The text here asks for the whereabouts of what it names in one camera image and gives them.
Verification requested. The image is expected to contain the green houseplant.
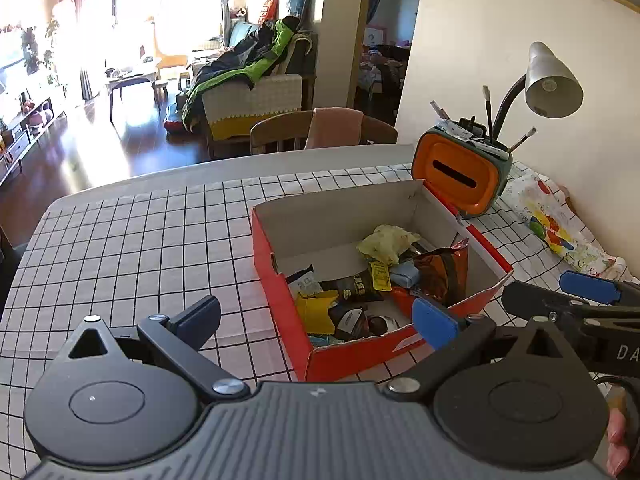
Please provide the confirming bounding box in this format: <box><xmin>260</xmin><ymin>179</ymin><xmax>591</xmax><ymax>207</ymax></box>
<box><xmin>20</xmin><ymin>20</ymin><xmax>63</xmax><ymax>86</ymax></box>

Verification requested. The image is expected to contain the plain yellow snack packet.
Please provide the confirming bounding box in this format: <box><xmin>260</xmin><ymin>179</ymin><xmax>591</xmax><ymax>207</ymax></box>
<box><xmin>295</xmin><ymin>290</ymin><xmax>338</xmax><ymax>335</ymax></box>

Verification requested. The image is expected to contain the black snack packet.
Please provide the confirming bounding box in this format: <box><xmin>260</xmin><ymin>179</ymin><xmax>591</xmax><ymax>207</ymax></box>
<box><xmin>320</xmin><ymin>270</ymin><xmax>383</xmax><ymax>303</ymax></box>

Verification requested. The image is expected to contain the red cardboard shoe box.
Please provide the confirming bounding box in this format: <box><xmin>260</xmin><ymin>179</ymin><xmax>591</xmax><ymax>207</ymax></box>
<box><xmin>250</xmin><ymin>179</ymin><xmax>515</xmax><ymax>383</ymax></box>

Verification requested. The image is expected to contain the coffee table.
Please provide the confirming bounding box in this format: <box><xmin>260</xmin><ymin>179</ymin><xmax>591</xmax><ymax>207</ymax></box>
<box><xmin>104</xmin><ymin>57</ymin><xmax>163</xmax><ymax>121</ymax></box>

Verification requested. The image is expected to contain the checkered tablecloth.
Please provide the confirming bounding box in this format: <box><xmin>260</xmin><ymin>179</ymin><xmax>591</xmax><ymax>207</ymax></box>
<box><xmin>0</xmin><ymin>160</ymin><xmax>640</xmax><ymax>480</ymax></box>

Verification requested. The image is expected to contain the dark brown snack packet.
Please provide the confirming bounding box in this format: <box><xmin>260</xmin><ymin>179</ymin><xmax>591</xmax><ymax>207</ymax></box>
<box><xmin>332</xmin><ymin>307</ymin><xmax>396</xmax><ymax>341</ymax></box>

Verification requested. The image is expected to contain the green black jacket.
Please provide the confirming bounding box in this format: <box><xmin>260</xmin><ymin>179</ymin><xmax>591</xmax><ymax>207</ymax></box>
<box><xmin>181</xmin><ymin>16</ymin><xmax>301</xmax><ymax>133</ymax></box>

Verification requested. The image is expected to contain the short paintbrush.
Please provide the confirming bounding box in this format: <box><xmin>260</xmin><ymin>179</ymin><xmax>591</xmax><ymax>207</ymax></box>
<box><xmin>509</xmin><ymin>127</ymin><xmax>537</xmax><ymax>153</ymax></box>

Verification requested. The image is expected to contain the light blue snack packet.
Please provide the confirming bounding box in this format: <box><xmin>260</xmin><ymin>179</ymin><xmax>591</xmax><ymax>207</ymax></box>
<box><xmin>390</xmin><ymin>260</ymin><xmax>420</xmax><ymax>288</ymax></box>

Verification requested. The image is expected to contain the yellow green snack packet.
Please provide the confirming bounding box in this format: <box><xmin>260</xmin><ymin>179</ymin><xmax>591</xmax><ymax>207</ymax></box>
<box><xmin>356</xmin><ymin>225</ymin><xmax>422</xmax><ymax>266</ymax></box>

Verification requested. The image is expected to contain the orange tissue box holder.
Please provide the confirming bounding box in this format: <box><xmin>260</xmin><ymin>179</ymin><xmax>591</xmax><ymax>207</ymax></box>
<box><xmin>411</xmin><ymin>117</ymin><xmax>513</xmax><ymax>218</ymax></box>

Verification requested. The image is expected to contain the beige sofa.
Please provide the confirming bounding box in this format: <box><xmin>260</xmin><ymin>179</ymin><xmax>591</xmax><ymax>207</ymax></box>
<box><xmin>202</xmin><ymin>74</ymin><xmax>303</xmax><ymax>141</ymax></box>

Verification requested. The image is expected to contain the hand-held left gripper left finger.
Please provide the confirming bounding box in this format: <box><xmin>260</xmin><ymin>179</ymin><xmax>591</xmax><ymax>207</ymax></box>
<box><xmin>50</xmin><ymin>294</ymin><xmax>251</xmax><ymax>403</ymax></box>

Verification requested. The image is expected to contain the black plug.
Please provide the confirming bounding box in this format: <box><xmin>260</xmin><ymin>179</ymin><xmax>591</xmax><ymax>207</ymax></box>
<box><xmin>457</xmin><ymin>117</ymin><xmax>486</xmax><ymax>141</ymax></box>

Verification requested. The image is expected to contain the colourful printed plastic bag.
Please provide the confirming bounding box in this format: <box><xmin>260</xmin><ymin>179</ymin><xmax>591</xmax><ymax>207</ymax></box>
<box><xmin>502</xmin><ymin>172</ymin><xmax>626</xmax><ymax>276</ymax></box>

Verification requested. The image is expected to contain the pink cloth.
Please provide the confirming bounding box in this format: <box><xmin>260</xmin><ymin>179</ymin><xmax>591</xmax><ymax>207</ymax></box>
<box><xmin>305</xmin><ymin>107</ymin><xmax>365</xmax><ymax>150</ymax></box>

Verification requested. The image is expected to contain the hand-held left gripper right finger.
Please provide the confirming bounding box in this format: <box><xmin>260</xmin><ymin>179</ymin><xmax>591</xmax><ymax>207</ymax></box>
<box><xmin>385</xmin><ymin>296</ymin><xmax>581</xmax><ymax>403</ymax></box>

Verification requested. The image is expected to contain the wooden chair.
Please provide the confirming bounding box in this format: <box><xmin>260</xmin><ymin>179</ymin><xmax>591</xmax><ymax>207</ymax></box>
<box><xmin>249</xmin><ymin>109</ymin><xmax>399</xmax><ymax>158</ymax></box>

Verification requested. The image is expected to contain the long dark paintbrush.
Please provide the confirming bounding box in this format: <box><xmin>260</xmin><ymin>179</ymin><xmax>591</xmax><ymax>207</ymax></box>
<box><xmin>482</xmin><ymin>85</ymin><xmax>496</xmax><ymax>141</ymax></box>

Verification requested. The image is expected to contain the television cabinet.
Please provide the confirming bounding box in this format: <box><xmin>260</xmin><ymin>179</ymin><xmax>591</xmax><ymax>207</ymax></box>
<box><xmin>0</xmin><ymin>97</ymin><xmax>68</xmax><ymax>186</ymax></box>

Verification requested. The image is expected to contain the yellow cartoon snack packet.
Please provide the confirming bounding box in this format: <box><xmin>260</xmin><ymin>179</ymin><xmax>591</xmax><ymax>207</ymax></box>
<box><xmin>369</xmin><ymin>260</ymin><xmax>392</xmax><ymax>292</ymax></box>

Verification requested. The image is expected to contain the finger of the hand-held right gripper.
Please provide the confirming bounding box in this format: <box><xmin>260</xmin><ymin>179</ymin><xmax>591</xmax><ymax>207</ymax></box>
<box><xmin>501</xmin><ymin>281</ymin><xmax>640</xmax><ymax>330</ymax></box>
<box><xmin>559</xmin><ymin>270</ymin><xmax>640</xmax><ymax>308</ymax></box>

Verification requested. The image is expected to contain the grey desk lamp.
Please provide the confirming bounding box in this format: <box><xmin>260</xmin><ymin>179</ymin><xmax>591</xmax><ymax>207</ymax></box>
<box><xmin>492</xmin><ymin>41</ymin><xmax>584</xmax><ymax>143</ymax></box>

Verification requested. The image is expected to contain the brown orange foil snack packet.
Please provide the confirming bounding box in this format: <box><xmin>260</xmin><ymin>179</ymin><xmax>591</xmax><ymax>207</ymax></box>
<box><xmin>411</xmin><ymin>236</ymin><xmax>470</xmax><ymax>307</ymax></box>

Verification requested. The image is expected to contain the person's right hand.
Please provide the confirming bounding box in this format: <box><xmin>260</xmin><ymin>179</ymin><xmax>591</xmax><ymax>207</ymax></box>
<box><xmin>606</xmin><ymin>407</ymin><xmax>632</xmax><ymax>478</ymax></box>

